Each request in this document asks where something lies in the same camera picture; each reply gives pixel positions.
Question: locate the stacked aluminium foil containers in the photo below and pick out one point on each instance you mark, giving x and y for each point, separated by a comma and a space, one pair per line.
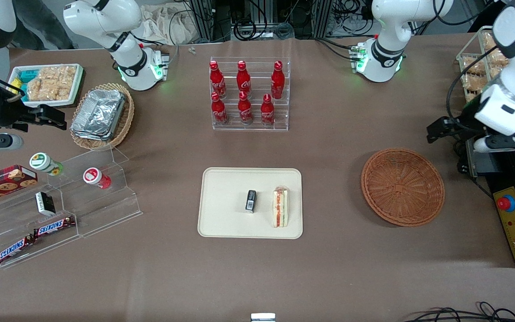
99, 114

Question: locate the red cola bottle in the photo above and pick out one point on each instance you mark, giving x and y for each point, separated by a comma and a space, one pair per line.
217, 80
219, 112
243, 79
245, 111
267, 112
277, 80

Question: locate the red lidded cup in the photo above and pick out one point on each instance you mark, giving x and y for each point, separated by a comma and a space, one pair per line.
94, 177

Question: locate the beige plastic tray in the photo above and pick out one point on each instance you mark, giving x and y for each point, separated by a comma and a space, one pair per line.
226, 205

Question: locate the green lidded cup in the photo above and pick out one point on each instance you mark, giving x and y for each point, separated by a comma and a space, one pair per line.
43, 163

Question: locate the triangular sandwich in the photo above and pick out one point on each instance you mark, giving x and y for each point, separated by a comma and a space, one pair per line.
280, 208

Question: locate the clear acrylic bottle rack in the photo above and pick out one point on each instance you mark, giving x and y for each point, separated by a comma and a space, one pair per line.
280, 114

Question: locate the large clear cracker bag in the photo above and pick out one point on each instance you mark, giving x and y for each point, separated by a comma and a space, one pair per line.
494, 56

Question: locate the clear acrylic stepped stand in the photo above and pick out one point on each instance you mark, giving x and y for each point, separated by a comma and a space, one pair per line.
105, 210

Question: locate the person in dark trousers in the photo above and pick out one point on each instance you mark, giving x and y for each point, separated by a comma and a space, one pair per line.
43, 24

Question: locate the round brown wicker basket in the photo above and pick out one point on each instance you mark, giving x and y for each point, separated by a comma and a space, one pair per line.
403, 188

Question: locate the black and white small box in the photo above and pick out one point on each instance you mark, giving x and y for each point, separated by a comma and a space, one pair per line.
44, 203

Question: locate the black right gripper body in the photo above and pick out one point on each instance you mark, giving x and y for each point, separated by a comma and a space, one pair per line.
8, 113

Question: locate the red plaid cookie box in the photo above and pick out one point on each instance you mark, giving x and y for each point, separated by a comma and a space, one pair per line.
2, 183

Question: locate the beige cloth bag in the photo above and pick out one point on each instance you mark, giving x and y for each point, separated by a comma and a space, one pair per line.
168, 24

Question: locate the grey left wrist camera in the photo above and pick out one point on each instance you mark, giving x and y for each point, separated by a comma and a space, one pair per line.
508, 142

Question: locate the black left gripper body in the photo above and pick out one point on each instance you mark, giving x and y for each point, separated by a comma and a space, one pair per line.
462, 119

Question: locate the brown snickers bar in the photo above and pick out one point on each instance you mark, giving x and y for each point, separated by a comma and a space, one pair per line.
54, 226
15, 249

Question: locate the oval light wicker basket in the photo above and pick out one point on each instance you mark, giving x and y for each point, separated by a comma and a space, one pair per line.
125, 120

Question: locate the small white black device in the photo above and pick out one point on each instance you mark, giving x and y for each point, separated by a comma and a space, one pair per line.
263, 317

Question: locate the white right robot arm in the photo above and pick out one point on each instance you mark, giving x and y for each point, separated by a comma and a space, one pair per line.
105, 22

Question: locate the teal snack packet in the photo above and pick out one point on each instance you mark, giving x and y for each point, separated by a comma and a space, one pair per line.
27, 75

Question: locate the black equipment base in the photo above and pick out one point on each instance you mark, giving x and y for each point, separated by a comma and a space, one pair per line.
508, 170

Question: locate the small clear cracker bag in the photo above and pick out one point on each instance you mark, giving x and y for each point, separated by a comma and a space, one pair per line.
473, 67
471, 82

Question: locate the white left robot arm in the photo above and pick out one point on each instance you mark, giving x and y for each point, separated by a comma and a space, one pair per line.
385, 27

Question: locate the yellow snack packet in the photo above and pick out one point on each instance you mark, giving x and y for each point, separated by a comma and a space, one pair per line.
17, 86

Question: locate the bag of rice crackers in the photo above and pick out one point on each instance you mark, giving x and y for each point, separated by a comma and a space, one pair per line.
52, 82

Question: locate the white rectangular snack tray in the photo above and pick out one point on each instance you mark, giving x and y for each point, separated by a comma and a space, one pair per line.
47, 104

